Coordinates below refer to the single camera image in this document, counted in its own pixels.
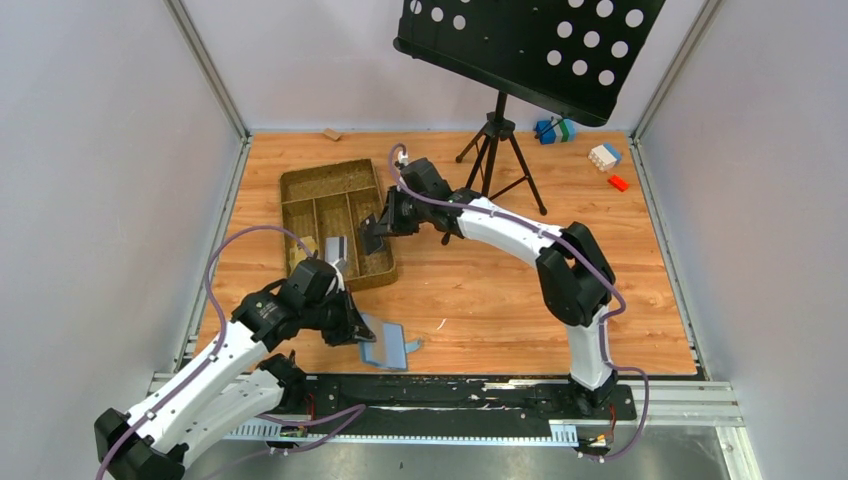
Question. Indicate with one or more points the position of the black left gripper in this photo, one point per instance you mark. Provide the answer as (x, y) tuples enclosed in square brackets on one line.
[(351, 323)]

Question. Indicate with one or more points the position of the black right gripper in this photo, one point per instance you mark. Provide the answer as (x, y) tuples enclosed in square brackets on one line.
[(385, 223)]

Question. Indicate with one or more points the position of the black card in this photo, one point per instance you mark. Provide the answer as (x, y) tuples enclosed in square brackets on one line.
[(371, 241)]

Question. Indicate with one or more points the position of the blue leather card holder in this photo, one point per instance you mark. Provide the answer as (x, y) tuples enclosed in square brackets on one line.
[(390, 350)]

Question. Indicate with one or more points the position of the silver credit card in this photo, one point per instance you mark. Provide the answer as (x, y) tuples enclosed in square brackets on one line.
[(336, 249)]

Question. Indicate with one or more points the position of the gold credit card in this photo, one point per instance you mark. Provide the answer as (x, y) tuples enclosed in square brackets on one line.
[(301, 249)]

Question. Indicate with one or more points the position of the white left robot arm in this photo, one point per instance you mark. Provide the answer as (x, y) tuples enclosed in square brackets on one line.
[(238, 376)]

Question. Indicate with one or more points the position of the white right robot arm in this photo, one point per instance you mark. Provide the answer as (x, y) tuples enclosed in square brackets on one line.
[(575, 277)]

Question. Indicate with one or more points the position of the woven compartment tray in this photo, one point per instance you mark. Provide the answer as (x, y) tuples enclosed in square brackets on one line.
[(334, 200)]

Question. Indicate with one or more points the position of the small wooden block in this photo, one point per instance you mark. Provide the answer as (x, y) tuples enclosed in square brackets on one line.
[(331, 134)]

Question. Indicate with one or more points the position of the blue green toy block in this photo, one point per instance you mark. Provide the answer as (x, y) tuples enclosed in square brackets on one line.
[(555, 131)]

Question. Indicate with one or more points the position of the white blue toy block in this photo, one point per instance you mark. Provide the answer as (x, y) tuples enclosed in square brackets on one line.
[(605, 157)]

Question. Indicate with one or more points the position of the red toy block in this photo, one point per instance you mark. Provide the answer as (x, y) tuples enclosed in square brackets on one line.
[(618, 183)]

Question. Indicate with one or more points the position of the black music stand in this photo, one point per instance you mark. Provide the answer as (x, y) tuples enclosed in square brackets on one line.
[(570, 58)]

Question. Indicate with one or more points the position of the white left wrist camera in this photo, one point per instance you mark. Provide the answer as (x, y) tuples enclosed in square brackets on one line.
[(340, 265)]

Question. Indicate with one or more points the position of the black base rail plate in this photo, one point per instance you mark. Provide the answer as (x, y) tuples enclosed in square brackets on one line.
[(463, 406)]

